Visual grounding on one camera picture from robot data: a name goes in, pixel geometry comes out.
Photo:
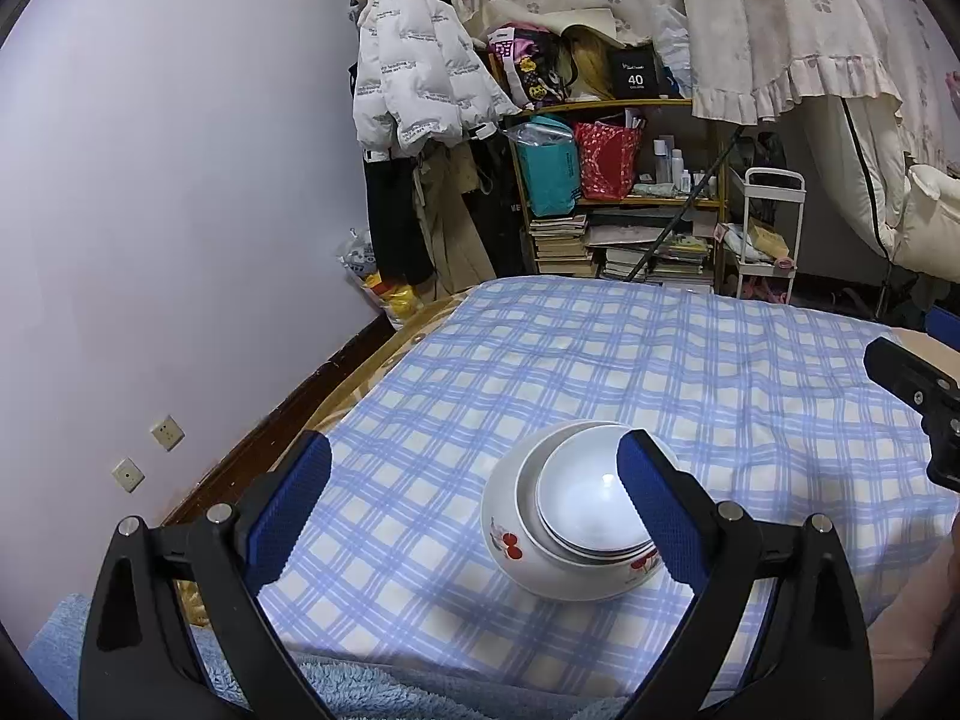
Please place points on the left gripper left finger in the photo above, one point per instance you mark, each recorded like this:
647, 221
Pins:
139, 657

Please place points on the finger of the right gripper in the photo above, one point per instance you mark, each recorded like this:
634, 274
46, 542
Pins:
901, 372
943, 326

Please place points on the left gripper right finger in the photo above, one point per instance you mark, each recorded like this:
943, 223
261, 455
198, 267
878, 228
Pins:
810, 657

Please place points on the small white bowl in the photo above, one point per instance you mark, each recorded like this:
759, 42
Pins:
585, 494

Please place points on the cherry pattern bowl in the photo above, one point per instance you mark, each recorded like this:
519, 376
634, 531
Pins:
521, 545

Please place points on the red patterned bowl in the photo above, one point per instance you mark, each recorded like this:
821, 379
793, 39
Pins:
537, 509

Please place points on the right hand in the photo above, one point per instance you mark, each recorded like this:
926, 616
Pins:
902, 637

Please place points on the white bedding pile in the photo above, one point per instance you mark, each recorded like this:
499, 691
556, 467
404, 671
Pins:
906, 213

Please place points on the blue plaid tablecloth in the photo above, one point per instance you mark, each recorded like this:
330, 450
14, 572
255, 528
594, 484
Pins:
767, 405

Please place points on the white rolling cart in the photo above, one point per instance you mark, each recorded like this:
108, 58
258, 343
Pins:
765, 241

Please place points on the yellow metal shelf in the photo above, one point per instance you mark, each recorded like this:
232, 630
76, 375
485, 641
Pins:
663, 231

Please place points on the floral curtain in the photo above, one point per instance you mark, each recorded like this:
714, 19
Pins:
753, 60

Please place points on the red bag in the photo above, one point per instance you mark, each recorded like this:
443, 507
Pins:
607, 159

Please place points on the stack of books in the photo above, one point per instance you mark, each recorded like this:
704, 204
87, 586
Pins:
560, 247

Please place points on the teal bag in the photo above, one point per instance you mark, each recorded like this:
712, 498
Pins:
549, 161

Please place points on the white puffer jacket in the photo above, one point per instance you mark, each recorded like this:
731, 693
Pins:
419, 78

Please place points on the white wall socket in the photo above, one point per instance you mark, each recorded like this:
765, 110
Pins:
167, 433

